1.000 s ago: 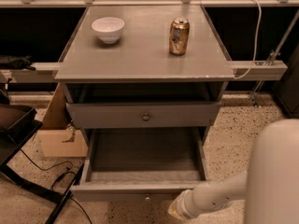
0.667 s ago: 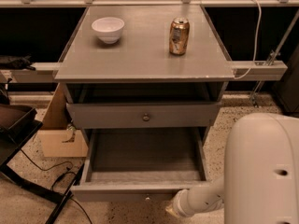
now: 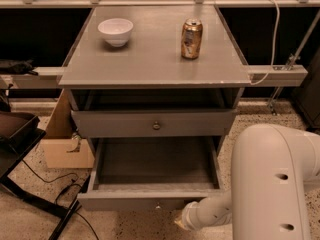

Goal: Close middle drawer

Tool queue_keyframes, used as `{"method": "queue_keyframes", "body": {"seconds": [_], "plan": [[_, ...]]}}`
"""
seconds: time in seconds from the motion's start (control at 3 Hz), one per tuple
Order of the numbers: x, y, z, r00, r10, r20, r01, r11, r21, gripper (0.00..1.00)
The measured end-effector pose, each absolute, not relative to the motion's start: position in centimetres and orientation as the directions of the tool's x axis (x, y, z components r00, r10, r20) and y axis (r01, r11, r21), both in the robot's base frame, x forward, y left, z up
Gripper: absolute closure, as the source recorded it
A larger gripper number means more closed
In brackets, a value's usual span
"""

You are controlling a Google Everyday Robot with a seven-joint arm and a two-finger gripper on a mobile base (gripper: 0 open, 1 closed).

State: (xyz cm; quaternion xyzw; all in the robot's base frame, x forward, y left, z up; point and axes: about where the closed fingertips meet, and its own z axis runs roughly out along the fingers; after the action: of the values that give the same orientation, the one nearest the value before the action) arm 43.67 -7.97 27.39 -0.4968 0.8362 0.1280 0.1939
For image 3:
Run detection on cardboard box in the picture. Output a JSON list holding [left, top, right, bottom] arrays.
[[41, 91, 94, 169]]

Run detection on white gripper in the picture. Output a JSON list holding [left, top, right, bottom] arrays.
[[174, 202, 202, 230]]

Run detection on white ceramic bowl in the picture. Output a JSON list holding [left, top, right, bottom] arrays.
[[98, 18, 133, 47]]

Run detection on metal railing frame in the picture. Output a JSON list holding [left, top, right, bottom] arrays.
[[1, 0, 307, 111]]

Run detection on gold soda can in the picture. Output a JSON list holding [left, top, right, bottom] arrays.
[[181, 19, 203, 59]]

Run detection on black object on rail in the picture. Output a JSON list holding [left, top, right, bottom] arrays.
[[0, 59, 37, 75]]

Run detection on black cable on floor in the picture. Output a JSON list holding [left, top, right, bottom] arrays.
[[19, 158, 100, 240]]

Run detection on grey top drawer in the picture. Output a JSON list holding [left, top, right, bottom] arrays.
[[71, 109, 236, 138]]

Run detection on white cable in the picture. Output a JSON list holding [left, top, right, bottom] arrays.
[[250, 0, 281, 86]]

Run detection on grey drawer cabinet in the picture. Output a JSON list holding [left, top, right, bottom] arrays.
[[59, 5, 249, 146]]

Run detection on black chair base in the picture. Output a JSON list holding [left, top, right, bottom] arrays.
[[0, 111, 79, 240]]

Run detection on grey drawer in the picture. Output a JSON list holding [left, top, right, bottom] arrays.
[[78, 137, 222, 211], [71, 109, 236, 138]]

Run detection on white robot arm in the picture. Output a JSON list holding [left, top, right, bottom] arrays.
[[175, 124, 320, 240]]

